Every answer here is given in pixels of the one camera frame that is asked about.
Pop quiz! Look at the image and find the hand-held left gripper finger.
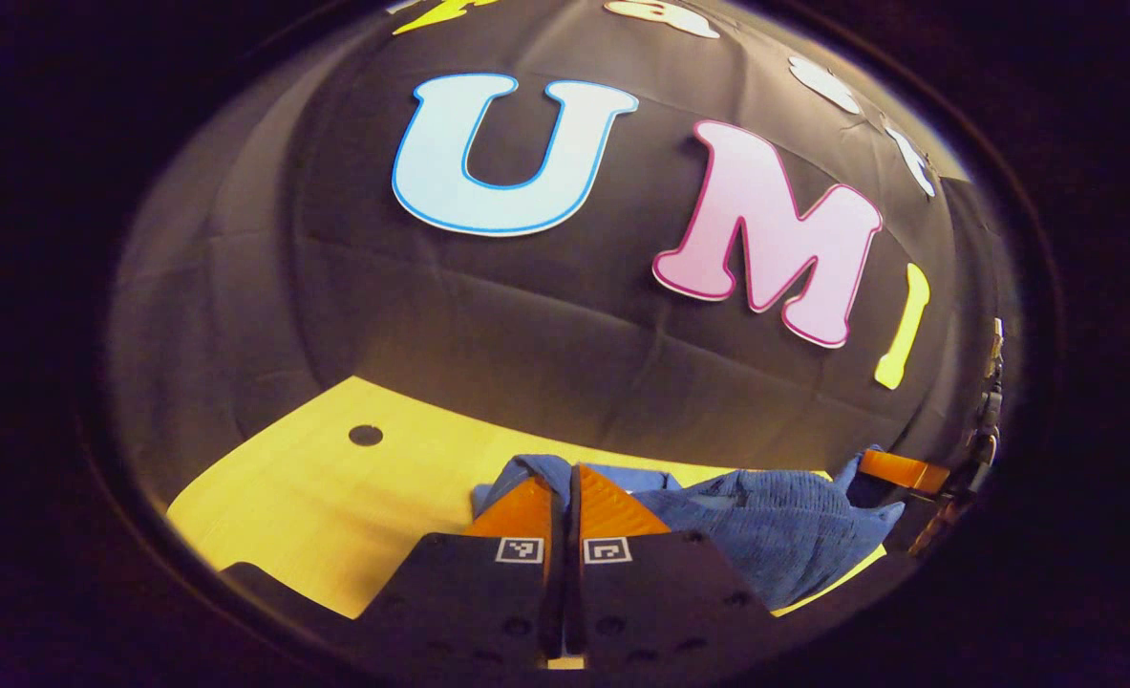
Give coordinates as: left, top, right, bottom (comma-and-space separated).
354, 476, 565, 670
565, 463, 776, 670

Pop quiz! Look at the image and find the blue shirt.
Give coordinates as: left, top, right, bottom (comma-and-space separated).
472, 449, 906, 613

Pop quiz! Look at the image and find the black backdrop cloth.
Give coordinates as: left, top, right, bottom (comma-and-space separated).
111, 0, 1024, 498

